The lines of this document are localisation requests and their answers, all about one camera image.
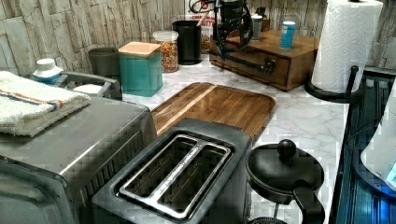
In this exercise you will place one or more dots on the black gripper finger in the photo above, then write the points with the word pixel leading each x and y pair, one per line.
pixel 245 30
pixel 222 31

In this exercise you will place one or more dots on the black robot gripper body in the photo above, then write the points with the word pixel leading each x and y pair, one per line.
pixel 232 15

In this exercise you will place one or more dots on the wooden drawer box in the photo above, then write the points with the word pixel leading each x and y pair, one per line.
pixel 293 66

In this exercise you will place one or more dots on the black drawer handle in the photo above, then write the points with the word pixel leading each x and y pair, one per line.
pixel 235 59

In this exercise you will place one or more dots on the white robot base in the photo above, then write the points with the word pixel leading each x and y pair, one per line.
pixel 379 157

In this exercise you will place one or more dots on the grey spice shaker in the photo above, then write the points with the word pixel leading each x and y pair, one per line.
pixel 256 26

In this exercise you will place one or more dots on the cereal box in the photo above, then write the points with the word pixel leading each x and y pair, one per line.
pixel 203 12

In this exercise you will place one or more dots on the black utensil holder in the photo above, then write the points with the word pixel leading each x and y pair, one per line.
pixel 189 42

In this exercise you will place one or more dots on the blue spice shaker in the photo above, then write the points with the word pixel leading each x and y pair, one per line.
pixel 287 34

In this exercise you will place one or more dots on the glass jar colourful cereal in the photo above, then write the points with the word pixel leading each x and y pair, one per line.
pixel 168 42

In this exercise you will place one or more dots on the wooden cutting board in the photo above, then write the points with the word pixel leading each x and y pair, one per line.
pixel 246 110

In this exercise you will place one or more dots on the teal canister wooden lid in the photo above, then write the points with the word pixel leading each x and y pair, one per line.
pixel 141 68

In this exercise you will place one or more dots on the white paper towel roll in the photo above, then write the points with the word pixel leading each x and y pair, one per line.
pixel 346 38

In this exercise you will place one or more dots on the black paper towel holder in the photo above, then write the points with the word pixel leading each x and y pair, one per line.
pixel 346 95

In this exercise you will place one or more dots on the grey cup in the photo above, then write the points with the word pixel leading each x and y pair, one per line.
pixel 105 62

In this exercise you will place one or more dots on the grey dish rack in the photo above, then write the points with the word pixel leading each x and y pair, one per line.
pixel 93 85

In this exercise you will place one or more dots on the black french press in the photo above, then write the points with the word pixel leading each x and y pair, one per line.
pixel 282 173

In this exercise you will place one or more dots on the silver two-slot toaster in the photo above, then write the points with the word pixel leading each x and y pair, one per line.
pixel 192 174

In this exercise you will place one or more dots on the white blue bottle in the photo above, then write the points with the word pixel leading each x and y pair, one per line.
pixel 47 71

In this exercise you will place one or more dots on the white striped towel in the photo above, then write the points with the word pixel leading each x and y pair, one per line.
pixel 28 107

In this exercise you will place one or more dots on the stainless toaster oven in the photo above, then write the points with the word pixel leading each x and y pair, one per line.
pixel 51 178

